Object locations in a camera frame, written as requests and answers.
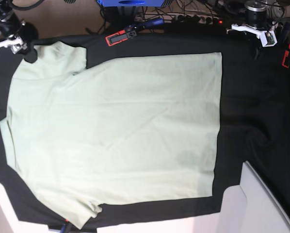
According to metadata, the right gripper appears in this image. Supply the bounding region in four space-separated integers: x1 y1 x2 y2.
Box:
0 34 38 64

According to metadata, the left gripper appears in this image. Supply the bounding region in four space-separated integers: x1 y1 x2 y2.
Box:
226 24 277 60

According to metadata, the light green T-shirt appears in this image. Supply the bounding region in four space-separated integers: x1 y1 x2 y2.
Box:
0 42 222 228

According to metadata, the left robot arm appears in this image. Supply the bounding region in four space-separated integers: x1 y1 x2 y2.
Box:
226 0 277 60

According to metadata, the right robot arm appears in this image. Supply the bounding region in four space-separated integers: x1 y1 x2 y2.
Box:
0 0 39 64

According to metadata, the red black clamp right edge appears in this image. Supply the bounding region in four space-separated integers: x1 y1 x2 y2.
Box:
282 43 290 68

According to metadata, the black power strip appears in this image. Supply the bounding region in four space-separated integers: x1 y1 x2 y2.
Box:
173 14 224 25

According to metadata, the red black clamp top centre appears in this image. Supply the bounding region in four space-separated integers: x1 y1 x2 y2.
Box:
105 17 164 47

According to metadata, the red blue clamp bottom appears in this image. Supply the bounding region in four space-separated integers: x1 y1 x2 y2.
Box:
60 220 73 233

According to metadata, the blue clamp handle right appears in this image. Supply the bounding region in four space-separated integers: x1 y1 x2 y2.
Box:
271 22 290 45

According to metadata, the white table frame right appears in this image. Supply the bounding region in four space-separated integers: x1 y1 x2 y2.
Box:
221 161 290 233

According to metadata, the white table frame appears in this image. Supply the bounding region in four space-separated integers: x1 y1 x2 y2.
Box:
221 161 290 233
0 183 22 233

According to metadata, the white table frame left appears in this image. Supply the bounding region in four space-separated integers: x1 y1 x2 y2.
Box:
0 183 22 233

